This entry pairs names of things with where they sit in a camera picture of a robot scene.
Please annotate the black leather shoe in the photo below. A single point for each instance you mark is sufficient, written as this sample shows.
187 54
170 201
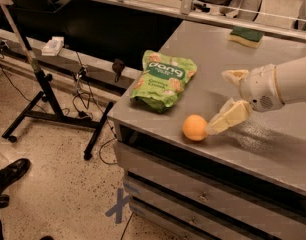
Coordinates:
13 172

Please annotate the grey drawer cabinet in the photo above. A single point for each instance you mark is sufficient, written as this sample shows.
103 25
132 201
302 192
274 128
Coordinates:
248 183

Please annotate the orange fruit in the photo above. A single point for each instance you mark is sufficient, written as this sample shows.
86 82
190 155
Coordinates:
194 127

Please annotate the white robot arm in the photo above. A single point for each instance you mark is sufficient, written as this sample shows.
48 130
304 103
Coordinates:
291 81

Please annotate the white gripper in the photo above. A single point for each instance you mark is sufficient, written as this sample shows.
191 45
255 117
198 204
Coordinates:
259 86

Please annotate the green and yellow sponge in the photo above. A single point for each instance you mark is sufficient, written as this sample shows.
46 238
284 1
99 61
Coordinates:
245 36

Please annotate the white tissue pack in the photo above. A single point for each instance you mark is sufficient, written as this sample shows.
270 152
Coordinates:
53 46

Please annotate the green rice chip bag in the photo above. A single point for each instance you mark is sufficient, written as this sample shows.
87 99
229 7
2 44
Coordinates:
163 80

